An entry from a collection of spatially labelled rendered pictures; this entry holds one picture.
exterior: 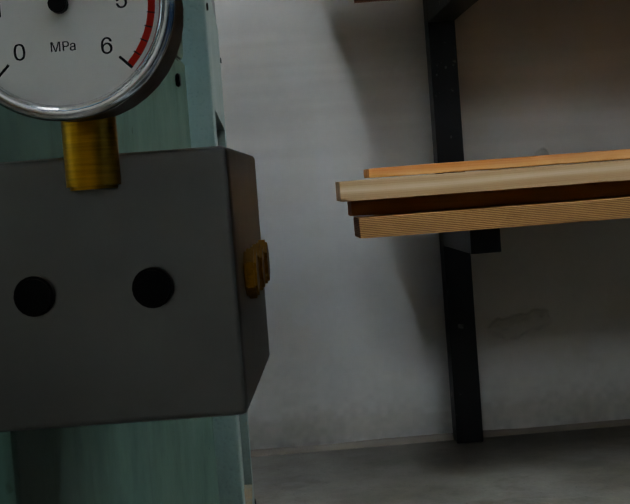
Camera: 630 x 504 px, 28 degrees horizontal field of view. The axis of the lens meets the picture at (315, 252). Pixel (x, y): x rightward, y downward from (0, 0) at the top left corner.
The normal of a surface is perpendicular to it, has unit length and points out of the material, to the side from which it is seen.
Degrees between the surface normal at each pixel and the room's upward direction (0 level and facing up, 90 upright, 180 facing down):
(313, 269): 90
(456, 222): 89
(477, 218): 90
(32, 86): 90
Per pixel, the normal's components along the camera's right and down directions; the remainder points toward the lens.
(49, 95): -0.02, 0.05
